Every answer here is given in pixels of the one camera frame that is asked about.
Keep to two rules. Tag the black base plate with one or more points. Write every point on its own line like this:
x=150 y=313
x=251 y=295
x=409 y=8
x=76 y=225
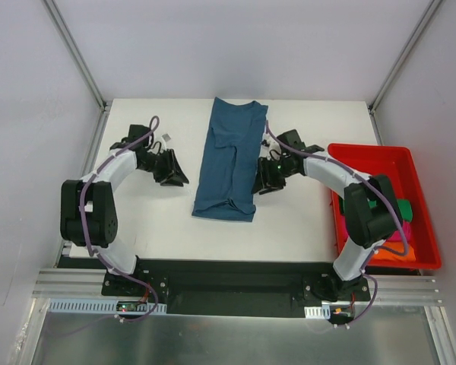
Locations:
x=218 y=288

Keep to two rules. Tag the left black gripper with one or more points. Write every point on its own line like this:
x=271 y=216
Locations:
x=164 y=167

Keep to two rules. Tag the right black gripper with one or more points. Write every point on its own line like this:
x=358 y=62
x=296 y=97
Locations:
x=272 y=175

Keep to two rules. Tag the green rolled t shirt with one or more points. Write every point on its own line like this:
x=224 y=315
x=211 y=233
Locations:
x=403 y=204

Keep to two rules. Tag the left slotted cable duct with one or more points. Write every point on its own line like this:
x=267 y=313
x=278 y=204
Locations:
x=105 y=307

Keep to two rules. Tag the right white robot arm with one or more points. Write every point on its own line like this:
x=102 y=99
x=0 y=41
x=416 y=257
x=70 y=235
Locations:
x=370 y=207

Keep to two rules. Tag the right slotted cable duct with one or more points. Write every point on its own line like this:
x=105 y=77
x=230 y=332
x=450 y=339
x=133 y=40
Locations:
x=317 y=312

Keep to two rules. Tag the orange rolled t shirt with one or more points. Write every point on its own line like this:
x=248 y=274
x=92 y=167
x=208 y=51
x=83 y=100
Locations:
x=384 y=255

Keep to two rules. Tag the aluminium front rail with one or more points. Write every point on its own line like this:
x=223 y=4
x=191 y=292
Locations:
x=393 y=290

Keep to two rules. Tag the blue t shirt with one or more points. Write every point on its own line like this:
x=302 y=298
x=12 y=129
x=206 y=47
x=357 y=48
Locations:
x=230 y=162

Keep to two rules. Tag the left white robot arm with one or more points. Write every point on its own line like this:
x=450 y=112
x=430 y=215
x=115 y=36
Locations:
x=88 y=216

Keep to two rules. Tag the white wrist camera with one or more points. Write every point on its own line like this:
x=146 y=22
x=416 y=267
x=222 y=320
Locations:
x=269 y=148
x=166 y=137

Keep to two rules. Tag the aluminium frame post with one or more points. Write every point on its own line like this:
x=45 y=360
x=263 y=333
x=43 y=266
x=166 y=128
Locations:
x=54 y=12
x=405 y=53

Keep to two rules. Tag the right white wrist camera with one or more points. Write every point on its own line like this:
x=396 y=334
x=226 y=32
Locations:
x=269 y=148

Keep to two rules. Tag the left aluminium frame post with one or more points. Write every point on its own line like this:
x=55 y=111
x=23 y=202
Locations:
x=54 y=12

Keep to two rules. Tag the slotted cable duct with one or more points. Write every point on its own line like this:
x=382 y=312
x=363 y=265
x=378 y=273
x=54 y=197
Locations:
x=317 y=312
x=105 y=307

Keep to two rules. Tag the right aluminium frame post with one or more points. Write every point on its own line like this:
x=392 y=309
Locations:
x=405 y=53

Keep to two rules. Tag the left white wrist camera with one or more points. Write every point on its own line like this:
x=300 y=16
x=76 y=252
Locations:
x=166 y=137

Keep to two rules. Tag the red plastic bin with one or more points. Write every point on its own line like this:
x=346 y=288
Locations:
x=397 y=164

